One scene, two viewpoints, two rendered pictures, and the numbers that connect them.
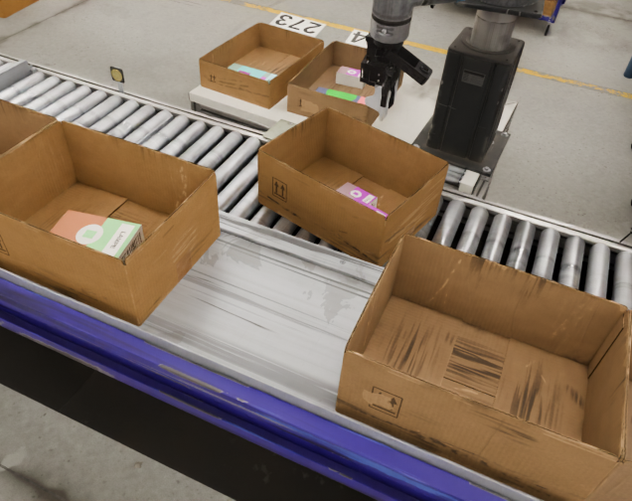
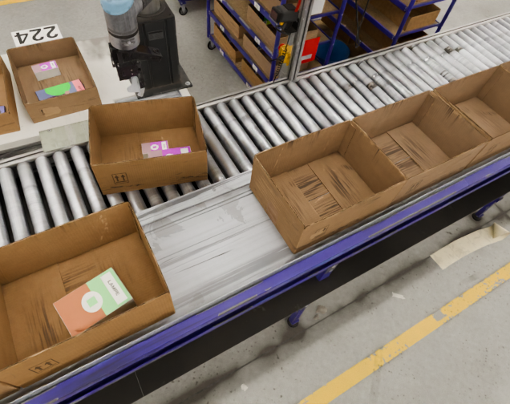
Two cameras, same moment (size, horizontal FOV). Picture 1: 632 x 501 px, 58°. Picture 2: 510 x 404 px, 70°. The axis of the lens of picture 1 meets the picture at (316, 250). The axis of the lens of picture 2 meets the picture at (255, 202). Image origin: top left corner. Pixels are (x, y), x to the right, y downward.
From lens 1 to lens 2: 0.62 m
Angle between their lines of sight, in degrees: 38
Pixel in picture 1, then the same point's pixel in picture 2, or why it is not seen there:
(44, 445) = not seen: outside the picture
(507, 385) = (327, 183)
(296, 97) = (37, 110)
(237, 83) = not seen: outside the picture
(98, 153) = (18, 255)
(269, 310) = (216, 242)
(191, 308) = (184, 279)
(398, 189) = (165, 127)
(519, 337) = (310, 160)
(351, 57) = (28, 54)
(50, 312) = (130, 357)
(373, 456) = (330, 255)
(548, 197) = not seen: hidden behind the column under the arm
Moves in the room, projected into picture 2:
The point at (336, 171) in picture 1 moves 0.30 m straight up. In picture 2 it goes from (120, 141) to (102, 80)
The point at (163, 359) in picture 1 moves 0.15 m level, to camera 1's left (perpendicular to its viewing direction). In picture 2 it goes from (216, 311) to (175, 356)
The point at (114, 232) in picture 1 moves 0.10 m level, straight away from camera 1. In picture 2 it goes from (103, 285) to (68, 276)
